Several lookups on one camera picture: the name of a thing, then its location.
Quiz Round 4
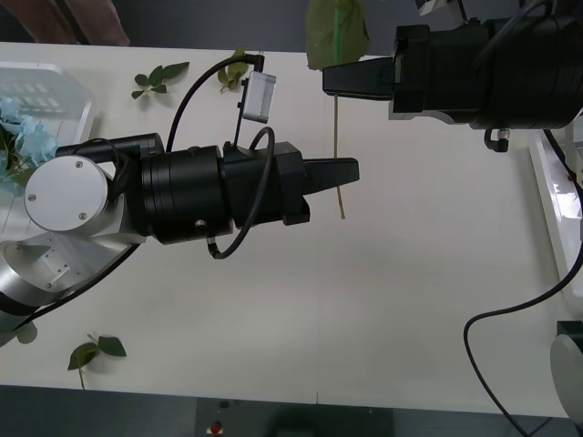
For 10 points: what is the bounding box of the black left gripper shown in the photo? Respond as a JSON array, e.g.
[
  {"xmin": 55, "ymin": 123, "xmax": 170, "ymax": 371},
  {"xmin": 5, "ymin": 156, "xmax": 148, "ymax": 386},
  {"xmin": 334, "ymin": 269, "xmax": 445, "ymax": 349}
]
[{"xmin": 222, "ymin": 141, "xmax": 362, "ymax": 228}]

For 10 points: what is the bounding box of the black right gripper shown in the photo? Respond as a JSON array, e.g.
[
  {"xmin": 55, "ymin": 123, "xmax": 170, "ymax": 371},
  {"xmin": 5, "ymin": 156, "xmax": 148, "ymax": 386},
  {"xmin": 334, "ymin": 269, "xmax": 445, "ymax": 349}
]
[{"xmin": 322, "ymin": 21, "xmax": 491, "ymax": 121}]

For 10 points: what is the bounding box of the loose green leaf twig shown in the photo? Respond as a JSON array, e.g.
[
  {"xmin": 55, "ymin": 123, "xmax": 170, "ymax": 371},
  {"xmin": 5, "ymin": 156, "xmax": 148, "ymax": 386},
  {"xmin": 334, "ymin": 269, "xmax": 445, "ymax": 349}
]
[
  {"xmin": 66, "ymin": 332, "xmax": 128, "ymax": 391},
  {"xmin": 130, "ymin": 61, "xmax": 190, "ymax": 101},
  {"xmin": 216, "ymin": 46, "xmax": 251, "ymax": 95}
]

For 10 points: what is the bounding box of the shallow white box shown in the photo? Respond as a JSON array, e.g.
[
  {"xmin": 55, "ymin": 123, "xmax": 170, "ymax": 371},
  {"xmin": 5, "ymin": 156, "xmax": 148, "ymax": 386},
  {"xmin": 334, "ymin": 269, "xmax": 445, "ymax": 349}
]
[
  {"xmin": 527, "ymin": 122, "xmax": 583, "ymax": 313},
  {"xmin": 0, "ymin": 61, "xmax": 99, "ymax": 231}
]

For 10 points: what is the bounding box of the person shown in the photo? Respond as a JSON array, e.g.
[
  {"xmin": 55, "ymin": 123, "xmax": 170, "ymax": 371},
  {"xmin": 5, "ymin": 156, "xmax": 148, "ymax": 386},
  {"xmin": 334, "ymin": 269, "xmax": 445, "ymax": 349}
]
[{"xmin": 8, "ymin": 0, "xmax": 132, "ymax": 47}]

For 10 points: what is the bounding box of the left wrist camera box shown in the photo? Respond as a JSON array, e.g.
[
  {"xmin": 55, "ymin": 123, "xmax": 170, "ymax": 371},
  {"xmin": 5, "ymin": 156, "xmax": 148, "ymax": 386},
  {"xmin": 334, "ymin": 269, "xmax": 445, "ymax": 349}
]
[{"xmin": 236, "ymin": 71, "xmax": 278, "ymax": 147}]

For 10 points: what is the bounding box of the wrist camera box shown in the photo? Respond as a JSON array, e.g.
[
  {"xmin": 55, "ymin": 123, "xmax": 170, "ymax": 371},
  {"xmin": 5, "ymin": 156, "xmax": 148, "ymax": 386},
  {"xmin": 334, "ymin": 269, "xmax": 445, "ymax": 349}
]
[
  {"xmin": 236, "ymin": 71, "xmax": 278, "ymax": 147},
  {"xmin": 414, "ymin": 0, "xmax": 462, "ymax": 16}
]

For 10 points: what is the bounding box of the black left wrist camera cable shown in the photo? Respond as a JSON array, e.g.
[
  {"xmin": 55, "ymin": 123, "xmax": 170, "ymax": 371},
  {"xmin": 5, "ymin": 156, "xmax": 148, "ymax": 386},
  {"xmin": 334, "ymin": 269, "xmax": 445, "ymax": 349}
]
[{"xmin": 165, "ymin": 51, "xmax": 277, "ymax": 261}]

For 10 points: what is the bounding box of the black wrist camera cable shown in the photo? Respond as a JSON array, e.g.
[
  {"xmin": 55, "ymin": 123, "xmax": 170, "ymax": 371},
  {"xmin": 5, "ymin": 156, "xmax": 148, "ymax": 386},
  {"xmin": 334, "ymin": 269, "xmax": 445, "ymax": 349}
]
[
  {"xmin": 165, "ymin": 51, "xmax": 277, "ymax": 261},
  {"xmin": 463, "ymin": 128, "xmax": 583, "ymax": 437}
]

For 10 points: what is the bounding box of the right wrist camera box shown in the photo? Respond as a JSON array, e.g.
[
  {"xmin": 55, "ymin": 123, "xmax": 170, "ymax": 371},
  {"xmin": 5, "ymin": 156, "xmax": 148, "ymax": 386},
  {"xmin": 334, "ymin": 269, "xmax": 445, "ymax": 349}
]
[{"xmin": 414, "ymin": 0, "xmax": 462, "ymax": 16}]

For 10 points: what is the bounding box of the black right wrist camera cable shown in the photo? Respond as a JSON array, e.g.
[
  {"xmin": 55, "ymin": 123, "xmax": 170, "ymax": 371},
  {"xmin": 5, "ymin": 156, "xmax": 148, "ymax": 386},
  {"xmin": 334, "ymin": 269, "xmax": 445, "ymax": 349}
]
[{"xmin": 463, "ymin": 128, "xmax": 583, "ymax": 437}]

